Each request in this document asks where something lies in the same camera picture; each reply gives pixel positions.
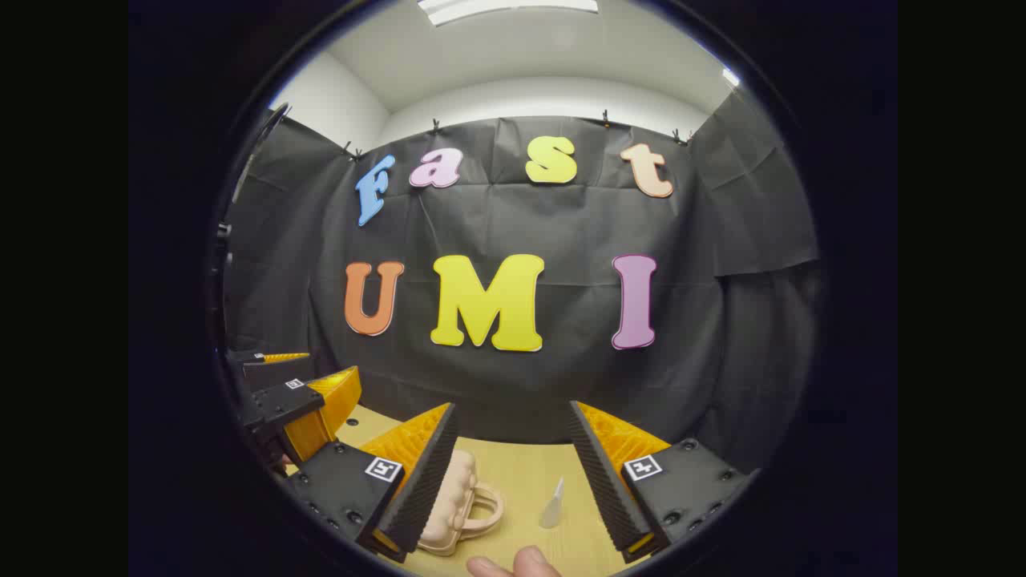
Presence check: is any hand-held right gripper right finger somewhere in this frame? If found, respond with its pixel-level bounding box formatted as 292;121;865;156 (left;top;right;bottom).
569;401;752;564

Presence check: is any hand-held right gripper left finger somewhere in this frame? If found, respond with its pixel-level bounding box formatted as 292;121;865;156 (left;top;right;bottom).
287;402;460;563

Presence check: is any pink suitcase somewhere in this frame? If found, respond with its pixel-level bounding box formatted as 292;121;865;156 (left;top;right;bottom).
417;449;506;556

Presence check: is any white skin care tube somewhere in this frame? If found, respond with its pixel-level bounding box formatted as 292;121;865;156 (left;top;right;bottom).
539;477;566;530

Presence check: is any black backdrop cloth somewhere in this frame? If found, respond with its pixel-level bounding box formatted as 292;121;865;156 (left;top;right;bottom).
224;92;820;474

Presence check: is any long ceiling light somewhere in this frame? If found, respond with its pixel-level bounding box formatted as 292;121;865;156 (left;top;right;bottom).
417;0;600;27

